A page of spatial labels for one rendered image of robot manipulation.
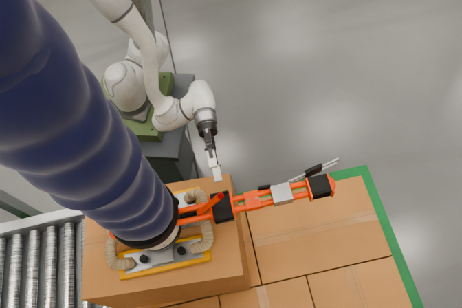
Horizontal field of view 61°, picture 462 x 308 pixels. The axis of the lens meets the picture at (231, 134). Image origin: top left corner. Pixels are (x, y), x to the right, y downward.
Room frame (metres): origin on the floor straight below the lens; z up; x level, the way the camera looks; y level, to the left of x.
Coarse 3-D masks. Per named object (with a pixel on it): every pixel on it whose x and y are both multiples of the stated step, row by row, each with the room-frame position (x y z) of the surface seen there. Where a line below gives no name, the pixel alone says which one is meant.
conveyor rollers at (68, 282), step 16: (64, 224) 0.76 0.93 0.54; (0, 240) 0.75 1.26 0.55; (16, 240) 0.73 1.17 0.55; (32, 240) 0.71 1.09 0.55; (48, 240) 0.69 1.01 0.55; (64, 240) 0.67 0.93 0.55; (0, 256) 0.67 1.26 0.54; (16, 256) 0.65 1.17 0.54; (32, 256) 0.63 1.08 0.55; (48, 256) 0.61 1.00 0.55; (64, 256) 0.59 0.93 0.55; (0, 272) 0.59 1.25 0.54; (16, 272) 0.57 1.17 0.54; (32, 272) 0.55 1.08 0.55; (48, 272) 0.53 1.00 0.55; (64, 272) 0.52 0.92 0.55; (0, 288) 0.52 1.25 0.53; (16, 288) 0.50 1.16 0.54; (32, 288) 0.48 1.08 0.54; (48, 288) 0.46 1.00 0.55; (64, 288) 0.44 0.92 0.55; (0, 304) 0.45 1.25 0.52; (16, 304) 0.43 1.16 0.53; (32, 304) 0.41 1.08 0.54; (48, 304) 0.39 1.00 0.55; (64, 304) 0.37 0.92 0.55
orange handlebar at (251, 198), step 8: (296, 184) 0.48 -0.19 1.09; (304, 184) 0.48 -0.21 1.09; (248, 192) 0.49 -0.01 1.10; (256, 192) 0.48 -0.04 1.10; (264, 192) 0.48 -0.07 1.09; (304, 192) 0.45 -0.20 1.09; (232, 200) 0.48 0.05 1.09; (240, 200) 0.48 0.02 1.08; (248, 200) 0.46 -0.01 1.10; (256, 200) 0.46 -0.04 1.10; (272, 200) 0.45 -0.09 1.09; (184, 208) 0.49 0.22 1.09; (192, 208) 0.48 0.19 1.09; (240, 208) 0.44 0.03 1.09; (248, 208) 0.44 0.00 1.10; (256, 208) 0.44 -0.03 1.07; (200, 216) 0.45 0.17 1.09; (208, 216) 0.44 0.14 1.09
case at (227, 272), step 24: (240, 216) 0.58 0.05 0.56; (96, 240) 0.50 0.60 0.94; (216, 240) 0.39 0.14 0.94; (240, 240) 0.40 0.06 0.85; (96, 264) 0.41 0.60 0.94; (216, 264) 0.31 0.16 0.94; (240, 264) 0.29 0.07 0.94; (96, 288) 0.32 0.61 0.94; (120, 288) 0.30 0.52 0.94; (144, 288) 0.28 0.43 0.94; (168, 288) 0.27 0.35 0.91; (192, 288) 0.27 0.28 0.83; (216, 288) 0.26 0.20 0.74; (240, 288) 0.25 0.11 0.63
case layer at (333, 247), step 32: (352, 192) 0.58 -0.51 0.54; (256, 224) 0.53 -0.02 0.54; (288, 224) 0.50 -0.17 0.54; (320, 224) 0.46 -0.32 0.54; (352, 224) 0.43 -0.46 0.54; (256, 256) 0.38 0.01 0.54; (288, 256) 0.35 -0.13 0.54; (320, 256) 0.32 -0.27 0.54; (352, 256) 0.29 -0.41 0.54; (384, 256) 0.26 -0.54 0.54; (256, 288) 0.25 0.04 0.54; (288, 288) 0.22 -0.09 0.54; (320, 288) 0.19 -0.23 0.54; (352, 288) 0.16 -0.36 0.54; (384, 288) 0.13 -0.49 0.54
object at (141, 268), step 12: (180, 240) 0.42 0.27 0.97; (192, 240) 0.41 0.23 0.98; (120, 252) 0.42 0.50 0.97; (132, 252) 0.41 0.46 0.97; (144, 252) 0.40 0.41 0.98; (180, 252) 0.36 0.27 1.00; (204, 252) 0.35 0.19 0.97; (144, 264) 0.36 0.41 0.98; (168, 264) 0.34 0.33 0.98; (180, 264) 0.33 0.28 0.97; (192, 264) 0.32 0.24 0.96; (120, 276) 0.34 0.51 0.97; (132, 276) 0.33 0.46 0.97
